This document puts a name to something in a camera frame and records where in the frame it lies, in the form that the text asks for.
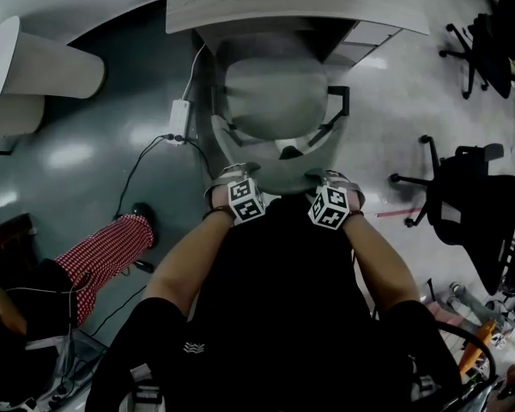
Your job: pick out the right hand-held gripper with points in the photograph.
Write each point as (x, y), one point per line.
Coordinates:
(329, 208)

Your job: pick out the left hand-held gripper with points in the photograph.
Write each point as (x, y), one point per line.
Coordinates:
(245, 202)

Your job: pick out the grey armchair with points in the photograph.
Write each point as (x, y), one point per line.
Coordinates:
(279, 101)

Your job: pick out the person's right forearm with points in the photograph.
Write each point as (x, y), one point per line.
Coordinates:
(382, 264)

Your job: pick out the person's left forearm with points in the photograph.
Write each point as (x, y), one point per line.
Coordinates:
(180, 264)

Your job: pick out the person's left hand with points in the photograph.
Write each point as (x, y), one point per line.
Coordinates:
(221, 198)

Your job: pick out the person's right hand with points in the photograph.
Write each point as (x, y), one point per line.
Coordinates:
(355, 204)

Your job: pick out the white power strip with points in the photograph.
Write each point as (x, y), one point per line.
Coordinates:
(179, 120)

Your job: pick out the person's black clothed torso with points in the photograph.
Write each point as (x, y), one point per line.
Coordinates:
(279, 307)

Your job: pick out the orange tool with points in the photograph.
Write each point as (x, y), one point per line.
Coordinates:
(476, 346)

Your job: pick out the dark wooden shelf unit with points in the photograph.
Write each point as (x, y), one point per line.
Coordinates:
(8, 238)

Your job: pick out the white round pedestal table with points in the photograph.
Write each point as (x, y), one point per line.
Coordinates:
(47, 67)

